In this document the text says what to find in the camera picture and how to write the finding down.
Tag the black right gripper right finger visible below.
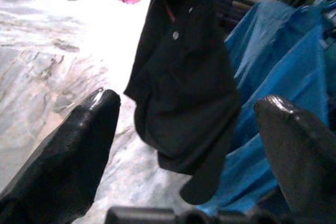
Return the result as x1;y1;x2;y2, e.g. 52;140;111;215
254;94;336;224

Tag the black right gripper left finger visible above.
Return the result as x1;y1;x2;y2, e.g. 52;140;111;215
0;89;121;224

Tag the blue hanging garment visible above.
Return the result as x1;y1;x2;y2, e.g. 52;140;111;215
196;0;336;209

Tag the black buttoned shirt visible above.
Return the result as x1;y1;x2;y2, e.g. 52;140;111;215
123;0;242;206

